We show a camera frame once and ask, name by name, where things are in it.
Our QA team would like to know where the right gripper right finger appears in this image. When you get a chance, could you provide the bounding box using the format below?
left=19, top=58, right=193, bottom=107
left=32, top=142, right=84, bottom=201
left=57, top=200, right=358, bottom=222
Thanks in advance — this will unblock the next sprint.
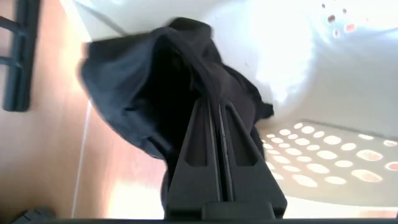
left=216, top=98, right=288, bottom=218

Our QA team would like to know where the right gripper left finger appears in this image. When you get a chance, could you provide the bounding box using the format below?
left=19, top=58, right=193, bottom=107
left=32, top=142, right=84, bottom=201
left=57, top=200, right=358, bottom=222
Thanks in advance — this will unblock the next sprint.
left=166, top=97, right=227, bottom=218

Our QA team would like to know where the black garment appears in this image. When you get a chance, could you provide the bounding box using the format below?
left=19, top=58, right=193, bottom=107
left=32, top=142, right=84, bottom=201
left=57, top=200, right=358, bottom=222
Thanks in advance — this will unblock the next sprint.
left=79, top=17, right=275, bottom=218

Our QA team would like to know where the white laundry basket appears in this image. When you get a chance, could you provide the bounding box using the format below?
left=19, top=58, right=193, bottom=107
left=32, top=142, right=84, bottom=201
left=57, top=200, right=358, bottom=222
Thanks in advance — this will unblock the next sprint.
left=60, top=0, right=398, bottom=208

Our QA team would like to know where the black clothes rack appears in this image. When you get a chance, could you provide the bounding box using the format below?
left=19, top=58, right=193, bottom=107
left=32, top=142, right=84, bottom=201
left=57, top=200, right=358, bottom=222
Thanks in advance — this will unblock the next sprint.
left=0, top=0, right=42, bottom=113

